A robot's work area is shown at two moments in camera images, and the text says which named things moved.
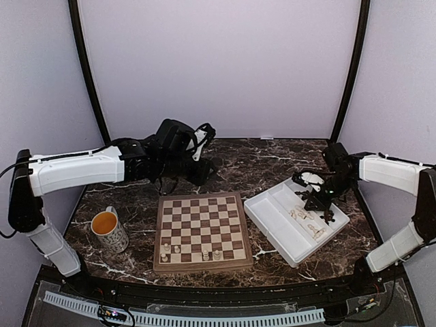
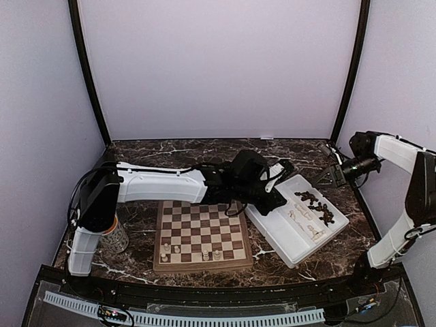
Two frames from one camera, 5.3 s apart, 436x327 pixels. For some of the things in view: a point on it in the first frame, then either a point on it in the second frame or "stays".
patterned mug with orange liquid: x=105 y=225 stays
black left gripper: x=201 y=176 -> x=276 y=200
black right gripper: x=329 y=202 -> x=335 y=182
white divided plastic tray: x=284 y=225 stays
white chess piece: x=206 y=255 stays
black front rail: x=225 y=294 stays
